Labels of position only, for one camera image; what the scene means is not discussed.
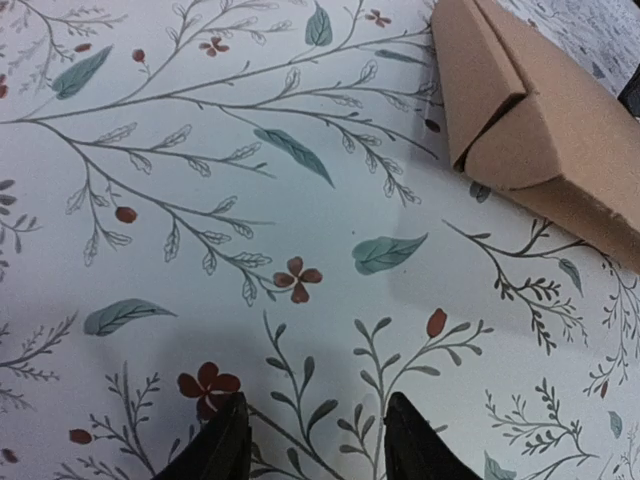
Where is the brown cardboard paper box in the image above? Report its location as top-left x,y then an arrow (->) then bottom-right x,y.
431,1 -> 639,270

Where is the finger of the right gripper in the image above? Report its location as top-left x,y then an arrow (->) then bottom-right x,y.
617,66 -> 640,119

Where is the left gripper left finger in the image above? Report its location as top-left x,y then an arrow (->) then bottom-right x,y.
157,392 -> 251,480

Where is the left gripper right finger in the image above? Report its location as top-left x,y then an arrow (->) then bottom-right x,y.
384,392 -> 481,480

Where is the floral patterned table cloth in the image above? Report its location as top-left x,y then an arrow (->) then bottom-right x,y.
1,1 -> 639,479

